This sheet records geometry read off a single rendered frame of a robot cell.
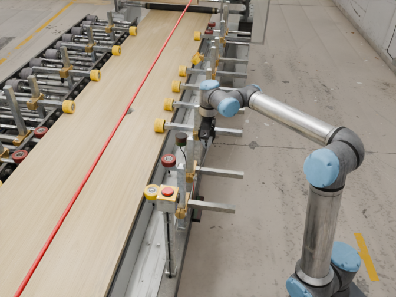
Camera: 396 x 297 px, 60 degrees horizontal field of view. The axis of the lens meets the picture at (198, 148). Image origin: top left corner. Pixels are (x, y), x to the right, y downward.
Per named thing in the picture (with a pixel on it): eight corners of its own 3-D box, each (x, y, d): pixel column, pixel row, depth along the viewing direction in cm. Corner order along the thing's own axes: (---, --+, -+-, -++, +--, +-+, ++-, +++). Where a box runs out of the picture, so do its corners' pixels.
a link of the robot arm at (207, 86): (207, 89, 153) (195, 80, 160) (207, 112, 161) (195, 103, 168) (224, 83, 158) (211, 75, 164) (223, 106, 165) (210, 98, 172)
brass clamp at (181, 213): (190, 200, 177) (190, 192, 174) (185, 220, 167) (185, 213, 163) (178, 198, 178) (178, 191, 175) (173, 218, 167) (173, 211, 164)
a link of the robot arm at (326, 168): (337, 299, 147) (368, 149, 110) (309, 322, 139) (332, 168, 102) (309, 276, 159) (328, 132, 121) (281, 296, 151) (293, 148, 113)
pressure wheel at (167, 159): (177, 169, 198) (177, 154, 191) (174, 178, 192) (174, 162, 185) (164, 167, 199) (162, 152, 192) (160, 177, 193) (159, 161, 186)
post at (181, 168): (185, 231, 182) (185, 162, 152) (184, 236, 179) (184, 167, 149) (179, 230, 182) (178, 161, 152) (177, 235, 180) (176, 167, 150)
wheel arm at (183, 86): (245, 92, 243) (246, 88, 241) (245, 95, 240) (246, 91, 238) (176, 86, 248) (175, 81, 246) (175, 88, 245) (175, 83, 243)
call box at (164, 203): (179, 201, 132) (178, 186, 127) (175, 214, 127) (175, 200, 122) (161, 198, 133) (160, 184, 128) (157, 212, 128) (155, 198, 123)
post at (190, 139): (192, 200, 203) (194, 134, 173) (192, 204, 200) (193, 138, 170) (187, 199, 203) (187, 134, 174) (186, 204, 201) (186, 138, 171)
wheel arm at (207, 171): (243, 176, 191) (243, 170, 188) (242, 180, 188) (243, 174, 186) (166, 167, 195) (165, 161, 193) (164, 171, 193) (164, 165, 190)
